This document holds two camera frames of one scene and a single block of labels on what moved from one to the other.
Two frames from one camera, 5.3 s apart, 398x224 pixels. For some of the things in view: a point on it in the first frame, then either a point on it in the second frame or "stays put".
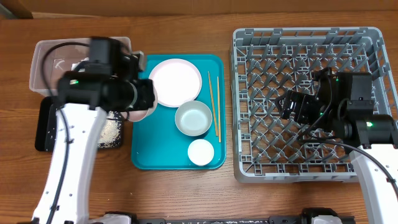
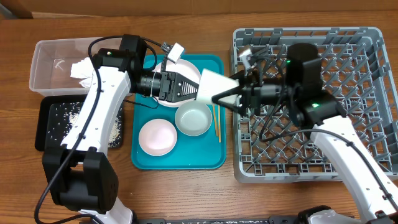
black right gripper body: x=308 y=111 → x=267 y=94
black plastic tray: x=111 y=135 stays put
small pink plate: x=138 y=115 → x=157 y=137
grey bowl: x=193 y=118 stays put
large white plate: x=178 y=82 stays put
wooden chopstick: x=214 y=106 stays put
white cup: x=201 y=152 → x=212 y=83
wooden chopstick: x=219 y=107 stays put
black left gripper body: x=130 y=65 → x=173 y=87
